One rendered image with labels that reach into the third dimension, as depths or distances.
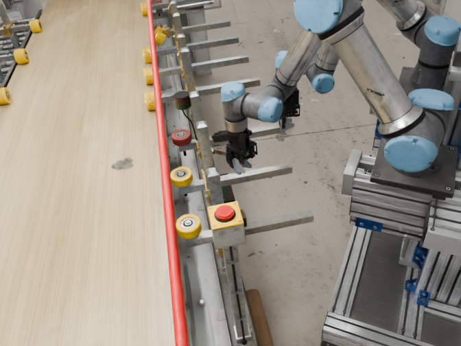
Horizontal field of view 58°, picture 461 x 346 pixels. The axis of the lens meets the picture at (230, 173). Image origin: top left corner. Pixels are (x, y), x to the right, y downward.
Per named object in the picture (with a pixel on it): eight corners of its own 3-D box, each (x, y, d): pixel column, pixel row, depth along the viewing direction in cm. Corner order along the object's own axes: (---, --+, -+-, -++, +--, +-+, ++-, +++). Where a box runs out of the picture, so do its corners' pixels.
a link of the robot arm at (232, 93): (238, 95, 124) (214, 89, 128) (241, 125, 131) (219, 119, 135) (251, 82, 129) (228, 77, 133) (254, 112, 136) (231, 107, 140)
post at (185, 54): (204, 139, 203) (188, 45, 172) (204, 143, 201) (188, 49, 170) (196, 141, 203) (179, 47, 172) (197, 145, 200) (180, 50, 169)
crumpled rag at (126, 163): (135, 157, 163) (134, 152, 162) (133, 169, 158) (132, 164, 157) (113, 160, 163) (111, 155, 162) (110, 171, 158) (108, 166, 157)
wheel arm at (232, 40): (237, 40, 231) (237, 33, 229) (239, 42, 229) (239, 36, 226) (148, 55, 228) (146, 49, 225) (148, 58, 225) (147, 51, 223)
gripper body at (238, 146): (243, 167, 141) (239, 138, 133) (225, 157, 146) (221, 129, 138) (258, 155, 145) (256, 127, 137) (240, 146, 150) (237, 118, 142)
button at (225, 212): (232, 208, 93) (232, 202, 92) (235, 220, 90) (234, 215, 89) (215, 211, 93) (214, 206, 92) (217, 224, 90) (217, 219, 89)
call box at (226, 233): (240, 223, 99) (237, 200, 94) (246, 246, 94) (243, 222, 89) (211, 229, 99) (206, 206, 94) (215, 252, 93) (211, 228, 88)
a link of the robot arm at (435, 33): (428, 68, 148) (436, 30, 139) (410, 52, 158) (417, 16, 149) (460, 62, 148) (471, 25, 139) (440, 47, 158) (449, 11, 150)
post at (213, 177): (232, 268, 149) (217, 165, 118) (234, 276, 146) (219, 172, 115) (223, 270, 149) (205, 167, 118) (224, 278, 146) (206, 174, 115)
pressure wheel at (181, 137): (193, 147, 182) (189, 125, 175) (195, 158, 176) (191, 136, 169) (175, 151, 182) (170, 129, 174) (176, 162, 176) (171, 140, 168)
